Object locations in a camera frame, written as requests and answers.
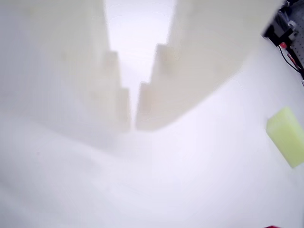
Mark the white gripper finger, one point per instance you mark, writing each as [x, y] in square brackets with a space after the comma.
[202, 59]
[59, 71]

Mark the red block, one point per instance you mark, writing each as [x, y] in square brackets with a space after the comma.
[269, 226]

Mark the pale yellow foam block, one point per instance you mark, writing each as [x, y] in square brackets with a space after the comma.
[286, 137]

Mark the black electronic device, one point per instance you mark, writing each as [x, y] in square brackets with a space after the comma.
[280, 21]

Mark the grey perforated board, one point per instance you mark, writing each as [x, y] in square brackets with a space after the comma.
[298, 52]

